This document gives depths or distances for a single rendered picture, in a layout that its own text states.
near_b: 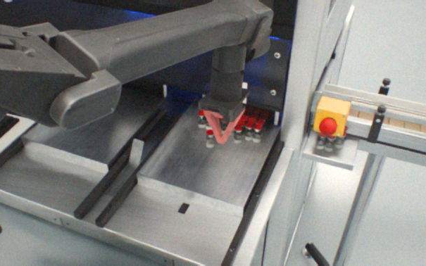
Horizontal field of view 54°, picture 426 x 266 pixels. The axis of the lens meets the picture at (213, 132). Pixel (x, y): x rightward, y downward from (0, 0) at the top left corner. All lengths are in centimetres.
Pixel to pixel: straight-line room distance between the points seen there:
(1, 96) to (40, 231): 183
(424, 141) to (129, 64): 86
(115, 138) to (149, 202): 25
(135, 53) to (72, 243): 167
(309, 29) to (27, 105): 66
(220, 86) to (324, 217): 148
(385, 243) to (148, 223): 140
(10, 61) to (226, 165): 75
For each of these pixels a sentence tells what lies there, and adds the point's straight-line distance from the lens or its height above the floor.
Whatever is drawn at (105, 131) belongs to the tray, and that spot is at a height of 88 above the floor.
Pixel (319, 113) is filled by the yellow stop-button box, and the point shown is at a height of 101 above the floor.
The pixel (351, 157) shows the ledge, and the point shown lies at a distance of 111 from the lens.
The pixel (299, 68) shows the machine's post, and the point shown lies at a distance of 96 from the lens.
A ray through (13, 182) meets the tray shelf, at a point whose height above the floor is 88.
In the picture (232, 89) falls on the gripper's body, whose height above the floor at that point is 120.
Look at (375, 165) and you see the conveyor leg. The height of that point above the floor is 77.
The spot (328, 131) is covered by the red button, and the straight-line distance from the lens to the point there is 99.
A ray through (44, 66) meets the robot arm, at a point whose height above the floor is 143.
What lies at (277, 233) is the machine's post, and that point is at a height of 52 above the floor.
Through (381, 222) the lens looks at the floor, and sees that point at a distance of 219.
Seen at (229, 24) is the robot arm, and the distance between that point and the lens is 60.
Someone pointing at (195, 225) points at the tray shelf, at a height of 88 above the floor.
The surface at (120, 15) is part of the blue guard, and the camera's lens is 110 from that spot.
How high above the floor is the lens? 160
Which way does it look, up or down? 40 degrees down
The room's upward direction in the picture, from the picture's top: straight up
